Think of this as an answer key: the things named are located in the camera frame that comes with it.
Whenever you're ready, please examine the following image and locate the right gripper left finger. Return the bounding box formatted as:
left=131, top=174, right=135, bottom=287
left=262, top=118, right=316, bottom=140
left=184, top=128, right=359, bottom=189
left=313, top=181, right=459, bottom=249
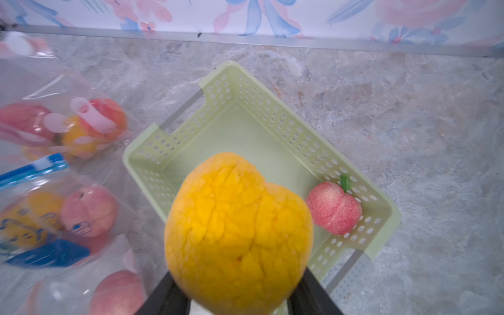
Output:
left=135, top=272, right=191, bottom=315

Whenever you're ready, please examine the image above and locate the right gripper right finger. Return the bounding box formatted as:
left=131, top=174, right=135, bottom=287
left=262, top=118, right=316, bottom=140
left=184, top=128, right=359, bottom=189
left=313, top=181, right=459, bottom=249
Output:
left=287, top=268, right=343, bottom=315

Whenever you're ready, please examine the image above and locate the pink zipper clear bag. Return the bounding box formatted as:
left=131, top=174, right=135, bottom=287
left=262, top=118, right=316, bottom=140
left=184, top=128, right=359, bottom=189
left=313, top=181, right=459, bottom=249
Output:
left=1, top=234, right=147, bottom=314
left=1, top=31, right=138, bottom=169

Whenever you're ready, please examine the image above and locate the yellow peach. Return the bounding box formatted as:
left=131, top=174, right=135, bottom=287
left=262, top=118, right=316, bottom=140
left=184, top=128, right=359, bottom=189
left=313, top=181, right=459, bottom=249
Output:
left=61, top=115, right=98, bottom=160
left=1, top=191, right=64, bottom=249
left=164, top=152, right=314, bottom=314
left=22, top=146, right=52, bottom=161

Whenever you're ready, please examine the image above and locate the pink peach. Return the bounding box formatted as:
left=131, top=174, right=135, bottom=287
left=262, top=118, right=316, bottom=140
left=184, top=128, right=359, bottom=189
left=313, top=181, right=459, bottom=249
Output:
left=1, top=103, right=55, bottom=146
left=306, top=175, right=362, bottom=235
left=60, top=185, right=119, bottom=238
left=89, top=270, right=146, bottom=315

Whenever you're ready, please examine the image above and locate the blue zipper clear bag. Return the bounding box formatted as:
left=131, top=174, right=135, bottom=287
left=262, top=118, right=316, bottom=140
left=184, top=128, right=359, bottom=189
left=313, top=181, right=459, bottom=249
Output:
left=1, top=154, right=134, bottom=269

